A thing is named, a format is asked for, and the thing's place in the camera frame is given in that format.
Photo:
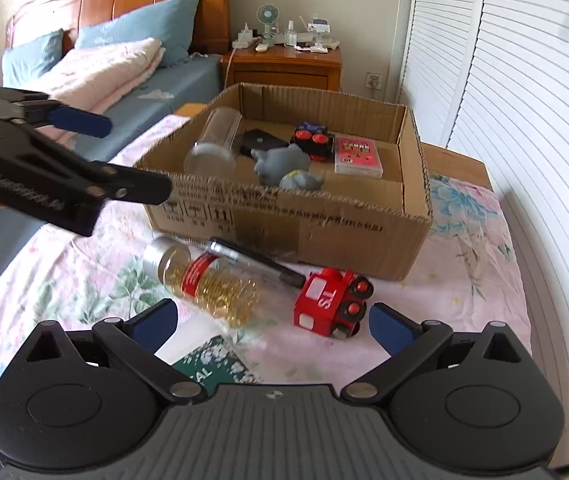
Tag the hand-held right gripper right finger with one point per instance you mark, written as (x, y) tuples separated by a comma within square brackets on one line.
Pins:
[(392, 332)]

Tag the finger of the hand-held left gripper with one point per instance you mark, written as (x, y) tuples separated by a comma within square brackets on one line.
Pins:
[(139, 187), (82, 121)]

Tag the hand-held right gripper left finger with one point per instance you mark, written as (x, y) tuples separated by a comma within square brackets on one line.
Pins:
[(157, 322)]

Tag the clear plastic cup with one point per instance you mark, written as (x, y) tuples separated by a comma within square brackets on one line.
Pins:
[(214, 145)]

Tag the black square device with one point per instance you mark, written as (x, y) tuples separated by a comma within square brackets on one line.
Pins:
[(257, 140)]

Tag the brown cardboard box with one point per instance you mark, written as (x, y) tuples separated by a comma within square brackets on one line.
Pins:
[(314, 230)]

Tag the grey elephant toy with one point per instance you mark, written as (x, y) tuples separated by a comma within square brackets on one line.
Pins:
[(279, 162)]

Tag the red card pack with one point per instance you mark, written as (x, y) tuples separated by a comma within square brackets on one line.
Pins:
[(357, 157)]

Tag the black toy train red wheels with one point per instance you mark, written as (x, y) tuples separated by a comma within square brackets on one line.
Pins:
[(314, 145)]

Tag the pink floral quilt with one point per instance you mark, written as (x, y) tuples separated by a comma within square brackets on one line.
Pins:
[(104, 75)]

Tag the yellow capsule bottle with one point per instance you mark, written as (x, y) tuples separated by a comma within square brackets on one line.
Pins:
[(204, 280)]

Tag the pink floral tablecloth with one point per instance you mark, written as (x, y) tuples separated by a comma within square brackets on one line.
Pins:
[(439, 285)]

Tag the white cotton swab container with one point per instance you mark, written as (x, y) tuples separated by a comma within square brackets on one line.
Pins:
[(214, 360)]

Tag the teal pillow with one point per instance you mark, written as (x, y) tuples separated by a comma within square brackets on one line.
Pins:
[(29, 57)]

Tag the blue bed sheet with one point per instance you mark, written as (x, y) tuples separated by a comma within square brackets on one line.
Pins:
[(184, 80)]

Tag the blue flower-print pillow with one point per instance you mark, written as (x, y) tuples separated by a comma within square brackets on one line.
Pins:
[(154, 25)]

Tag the black pen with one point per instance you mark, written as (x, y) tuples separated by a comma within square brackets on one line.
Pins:
[(264, 265)]

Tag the white power strip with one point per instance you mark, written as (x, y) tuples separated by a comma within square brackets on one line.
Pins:
[(244, 39)]

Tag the wooden nightstand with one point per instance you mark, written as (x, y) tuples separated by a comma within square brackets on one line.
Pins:
[(284, 67)]

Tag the small green desk fan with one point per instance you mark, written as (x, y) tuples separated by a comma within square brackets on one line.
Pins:
[(268, 14)]

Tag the clear spray bottle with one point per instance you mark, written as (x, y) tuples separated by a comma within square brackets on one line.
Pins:
[(292, 36)]

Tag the white phone stand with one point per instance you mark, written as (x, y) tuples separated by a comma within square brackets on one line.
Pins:
[(320, 25)]

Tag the white louvered door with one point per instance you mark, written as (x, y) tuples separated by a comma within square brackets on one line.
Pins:
[(439, 35), (539, 135)]

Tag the white wall socket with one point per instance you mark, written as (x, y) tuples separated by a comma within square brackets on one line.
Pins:
[(374, 80)]

